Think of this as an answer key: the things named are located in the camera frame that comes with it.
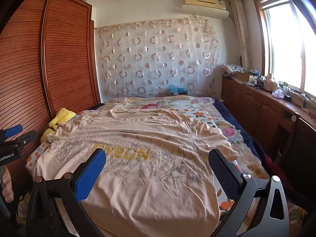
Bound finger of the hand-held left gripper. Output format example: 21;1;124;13
17;130;38;151
0;125;23;140

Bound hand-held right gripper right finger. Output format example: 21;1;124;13
208;149;290;237

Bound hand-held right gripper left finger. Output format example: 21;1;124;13
26;148;107;237

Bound beige printed t-shirt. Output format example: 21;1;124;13
32;109;239;237

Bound person's left hand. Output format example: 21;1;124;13
0;171;14;203

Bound yellow cloth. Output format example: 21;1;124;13
41;108;77;144

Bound red cloth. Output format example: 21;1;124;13
265;153;283;179

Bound dark blue blanket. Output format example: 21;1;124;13
213;98;270;159

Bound orange fruit print blanket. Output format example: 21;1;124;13
26;104;238;218

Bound wooden low cabinet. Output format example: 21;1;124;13
221;75;316;158

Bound wooden slatted wardrobe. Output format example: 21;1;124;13
0;0;101;178

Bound dark wooden chair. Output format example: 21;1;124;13
274;112;316;185

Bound floral blanket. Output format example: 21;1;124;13
102;95;307;237

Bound blue toy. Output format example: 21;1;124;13
168;84;188;96

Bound white crumpled tissue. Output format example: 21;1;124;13
272;89;286;100

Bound cardboard box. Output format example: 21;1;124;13
234;72;254;83

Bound beige bottle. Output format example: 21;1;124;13
264;73;273;91

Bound folded patterned cloth stack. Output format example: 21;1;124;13
221;63;246;76

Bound circle pattern sheer curtain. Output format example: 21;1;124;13
95;17;220;99

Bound tied beige window curtain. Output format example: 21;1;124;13
229;0;250;68

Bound window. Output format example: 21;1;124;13
254;0;316;98

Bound black cables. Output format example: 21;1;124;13
299;94;314;109

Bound wall air conditioner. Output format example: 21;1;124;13
182;0;229;19

